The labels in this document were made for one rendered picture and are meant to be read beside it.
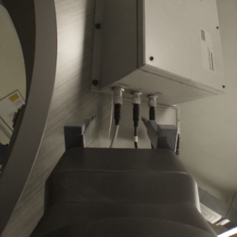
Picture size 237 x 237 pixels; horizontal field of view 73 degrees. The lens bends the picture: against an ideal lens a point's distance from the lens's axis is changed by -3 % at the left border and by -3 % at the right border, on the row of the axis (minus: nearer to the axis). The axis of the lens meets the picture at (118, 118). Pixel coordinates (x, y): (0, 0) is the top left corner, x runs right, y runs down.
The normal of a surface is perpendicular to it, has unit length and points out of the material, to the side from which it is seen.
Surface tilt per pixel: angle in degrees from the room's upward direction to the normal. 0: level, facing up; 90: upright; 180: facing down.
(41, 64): 90
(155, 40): 90
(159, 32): 90
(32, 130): 90
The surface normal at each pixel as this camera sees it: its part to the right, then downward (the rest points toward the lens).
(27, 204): 0.52, -0.11
